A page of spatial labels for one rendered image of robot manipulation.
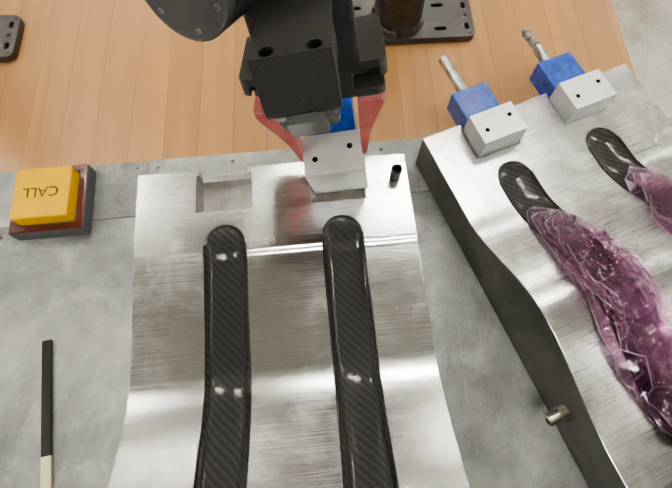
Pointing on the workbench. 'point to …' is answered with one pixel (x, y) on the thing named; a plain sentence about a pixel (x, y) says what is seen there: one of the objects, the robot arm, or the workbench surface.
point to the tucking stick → (46, 415)
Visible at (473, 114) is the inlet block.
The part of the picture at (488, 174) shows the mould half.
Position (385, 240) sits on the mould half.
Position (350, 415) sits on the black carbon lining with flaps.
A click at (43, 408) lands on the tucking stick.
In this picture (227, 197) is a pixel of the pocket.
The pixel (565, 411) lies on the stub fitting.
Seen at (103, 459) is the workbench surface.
